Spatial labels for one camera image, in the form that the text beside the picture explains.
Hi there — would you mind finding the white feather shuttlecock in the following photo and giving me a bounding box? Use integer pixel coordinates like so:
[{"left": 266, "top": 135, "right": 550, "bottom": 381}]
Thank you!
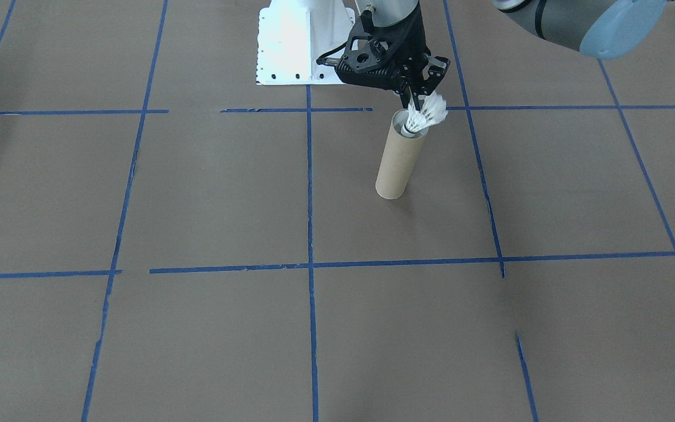
[{"left": 401, "top": 93, "right": 448, "bottom": 139}]

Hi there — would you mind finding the brown cardboard tube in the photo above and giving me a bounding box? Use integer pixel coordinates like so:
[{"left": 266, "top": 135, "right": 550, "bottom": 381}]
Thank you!
[{"left": 375, "top": 108, "right": 430, "bottom": 200}]

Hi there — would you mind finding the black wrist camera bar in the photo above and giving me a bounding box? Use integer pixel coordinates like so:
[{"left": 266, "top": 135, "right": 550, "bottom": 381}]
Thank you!
[{"left": 333, "top": 34, "right": 411, "bottom": 90}]

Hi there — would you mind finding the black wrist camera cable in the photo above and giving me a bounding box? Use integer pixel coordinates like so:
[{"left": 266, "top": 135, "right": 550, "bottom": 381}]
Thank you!
[{"left": 316, "top": 3, "right": 373, "bottom": 66}]

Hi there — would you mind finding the white pedestal with square plate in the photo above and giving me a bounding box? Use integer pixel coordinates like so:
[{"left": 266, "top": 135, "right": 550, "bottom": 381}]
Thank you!
[{"left": 255, "top": 0, "right": 357, "bottom": 86}]

